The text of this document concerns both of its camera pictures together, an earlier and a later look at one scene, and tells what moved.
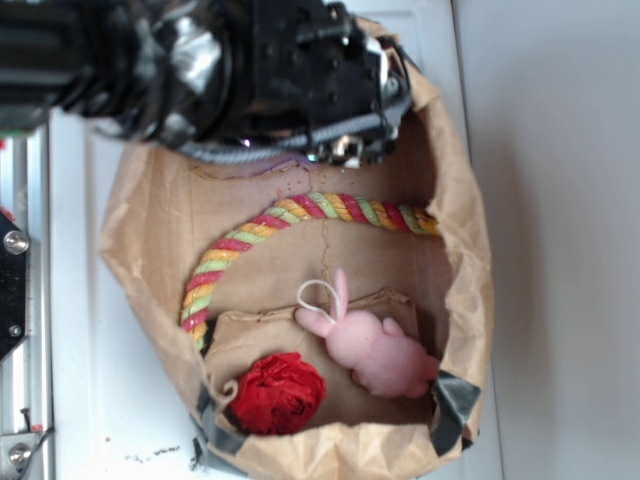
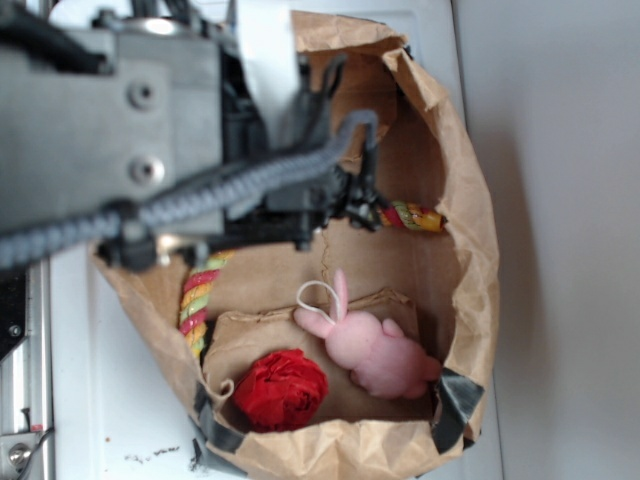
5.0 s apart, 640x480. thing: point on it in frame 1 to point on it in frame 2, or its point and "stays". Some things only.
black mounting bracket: [13, 261] stays
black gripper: [305, 64] to [345, 197]
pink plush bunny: [378, 354] stays
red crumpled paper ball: [279, 395] stays
